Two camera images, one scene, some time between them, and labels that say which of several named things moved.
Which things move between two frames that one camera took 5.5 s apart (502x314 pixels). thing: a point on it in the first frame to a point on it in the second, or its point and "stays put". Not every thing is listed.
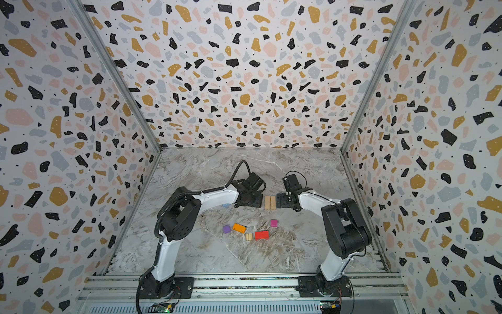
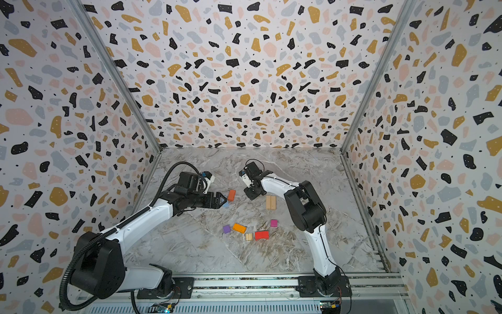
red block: (261, 235) stays put
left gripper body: (255, 201) to (204, 200)
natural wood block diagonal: (273, 202) stays put
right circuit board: (330, 307) stays put
